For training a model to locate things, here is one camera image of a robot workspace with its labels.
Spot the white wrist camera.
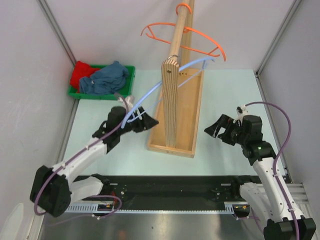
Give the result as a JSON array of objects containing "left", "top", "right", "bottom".
[
  {"left": 233, "top": 105, "right": 249, "bottom": 126},
  {"left": 117, "top": 95, "right": 135, "bottom": 110}
]

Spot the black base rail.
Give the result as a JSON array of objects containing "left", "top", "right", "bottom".
[{"left": 98, "top": 175, "right": 261, "bottom": 211}]

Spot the white cable duct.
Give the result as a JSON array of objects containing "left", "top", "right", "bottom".
[{"left": 64, "top": 201, "right": 251, "bottom": 215}]

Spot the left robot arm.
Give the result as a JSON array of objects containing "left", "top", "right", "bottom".
[{"left": 29, "top": 106, "right": 159, "bottom": 217}]

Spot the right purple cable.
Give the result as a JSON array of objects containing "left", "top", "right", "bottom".
[{"left": 244, "top": 101, "right": 301, "bottom": 240}]

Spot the green plastic tray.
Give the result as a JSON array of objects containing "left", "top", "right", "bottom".
[{"left": 67, "top": 65, "right": 136, "bottom": 101}]

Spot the red t shirt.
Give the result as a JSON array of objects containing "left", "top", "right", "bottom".
[{"left": 69, "top": 61, "right": 99, "bottom": 93}]

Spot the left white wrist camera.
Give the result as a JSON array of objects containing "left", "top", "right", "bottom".
[{"left": 117, "top": 95, "right": 135, "bottom": 110}]

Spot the purple cable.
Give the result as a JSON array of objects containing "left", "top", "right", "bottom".
[
  {"left": 33, "top": 93, "right": 131, "bottom": 216},
  {"left": 244, "top": 101, "right": 301, "bottom": 240}
]

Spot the blue t shirt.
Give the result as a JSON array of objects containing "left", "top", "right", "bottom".
[{"left": 78, "top": 61, "right": 130, "bottom": 96}]

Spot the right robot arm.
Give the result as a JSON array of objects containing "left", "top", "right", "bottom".
[{"left": 204, "top": 114, "right": 316, "bottom": 240}]

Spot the light blue hanger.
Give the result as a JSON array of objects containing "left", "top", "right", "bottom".
[{"left": 120, "top": 56, "right": 215, "bottom": 129}]

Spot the wooden hanger stand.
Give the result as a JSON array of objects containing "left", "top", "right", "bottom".
[{"left": 147, "top": 0, "right": 204, "bottom": 158}]

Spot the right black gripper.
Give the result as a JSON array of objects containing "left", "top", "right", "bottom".
[{"left": 204, "top": 114, "right": 248, "bottom": 146}]

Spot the orange hanger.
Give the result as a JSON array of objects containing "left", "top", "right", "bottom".
[{"left": 140, "top": 0, "right": 227, "bottom": 61}]

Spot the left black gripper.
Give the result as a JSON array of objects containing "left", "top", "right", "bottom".
[{"left": 117, "top": 106, "right": 158, "bottom": 135}]

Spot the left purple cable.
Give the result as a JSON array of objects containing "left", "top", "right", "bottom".
[{"left": 33, "top": 93, "right": 131, "bottom": 216}]

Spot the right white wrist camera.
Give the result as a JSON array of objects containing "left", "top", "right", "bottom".
[{"left": 233, "top": 105, "right": 249, "bottom": 126}]

